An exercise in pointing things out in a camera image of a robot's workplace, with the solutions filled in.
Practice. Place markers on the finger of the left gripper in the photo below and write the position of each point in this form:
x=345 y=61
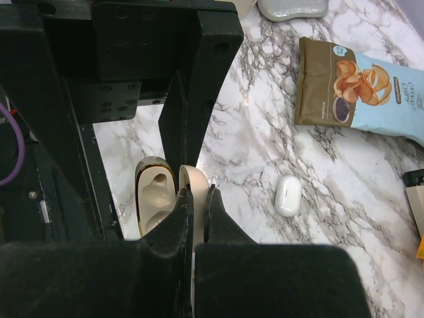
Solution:
x=213 y=41

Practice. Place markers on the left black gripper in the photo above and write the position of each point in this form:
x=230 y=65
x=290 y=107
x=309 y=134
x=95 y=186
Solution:
x=68 y=63

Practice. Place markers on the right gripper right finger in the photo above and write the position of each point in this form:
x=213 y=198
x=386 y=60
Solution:
x=237 y=277

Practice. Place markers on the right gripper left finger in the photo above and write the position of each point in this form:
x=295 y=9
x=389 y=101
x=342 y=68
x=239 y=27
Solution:
x=149 y=277

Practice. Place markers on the beige earbud charging case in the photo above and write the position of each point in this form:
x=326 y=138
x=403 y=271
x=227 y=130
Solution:
x=156 y=190

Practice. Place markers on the white earbud charging case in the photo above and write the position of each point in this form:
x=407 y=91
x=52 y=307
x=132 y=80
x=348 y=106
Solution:
x=288 y=196

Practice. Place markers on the brown paper wrapped cup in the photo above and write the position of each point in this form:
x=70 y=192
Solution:
x=243 y=7

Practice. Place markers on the blue cassava chips bag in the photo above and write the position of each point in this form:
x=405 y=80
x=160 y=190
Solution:
x=339 y=87

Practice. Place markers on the black frame cream shelf unit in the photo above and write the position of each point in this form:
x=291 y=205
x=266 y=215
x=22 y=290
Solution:
x=413 y=182

